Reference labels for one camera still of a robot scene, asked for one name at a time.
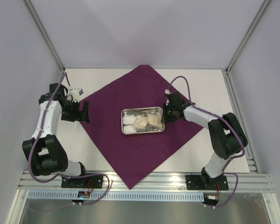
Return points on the white cotton pad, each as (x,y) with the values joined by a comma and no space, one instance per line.
(129,129)
(128,119)

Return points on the aluminium frame post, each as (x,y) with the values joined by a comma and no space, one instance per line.
(248,34)
(42,30)

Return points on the steel instrument tray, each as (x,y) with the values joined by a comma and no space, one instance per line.
(135,112)

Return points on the slotted cable duct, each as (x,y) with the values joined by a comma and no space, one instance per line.
(118,196)

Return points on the right aluminium frame post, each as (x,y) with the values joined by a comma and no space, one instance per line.
(248,34)

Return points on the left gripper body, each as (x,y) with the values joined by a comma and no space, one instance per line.
(71,109)

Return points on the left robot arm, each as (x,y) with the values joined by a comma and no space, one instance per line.
(43,151)

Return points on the gauze packet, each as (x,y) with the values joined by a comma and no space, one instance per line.
(154,120)
(140,123)

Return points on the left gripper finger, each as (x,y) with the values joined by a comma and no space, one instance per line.
(78,119)
(84,115)

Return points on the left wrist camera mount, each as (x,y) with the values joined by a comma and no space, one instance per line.
(74,94)

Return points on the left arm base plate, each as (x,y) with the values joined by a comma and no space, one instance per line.
(91,182)

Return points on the left aluminium frame post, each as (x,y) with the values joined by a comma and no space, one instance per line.
(42,30)

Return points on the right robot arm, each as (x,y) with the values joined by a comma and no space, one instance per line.
(226,134)

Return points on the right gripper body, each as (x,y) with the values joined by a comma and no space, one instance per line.
(168,112)

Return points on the aluminium front rail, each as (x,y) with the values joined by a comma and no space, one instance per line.
(159,182)

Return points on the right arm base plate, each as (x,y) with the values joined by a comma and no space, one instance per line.
(196,182)

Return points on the purple cloth mat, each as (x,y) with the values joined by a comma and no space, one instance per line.
(133,157)

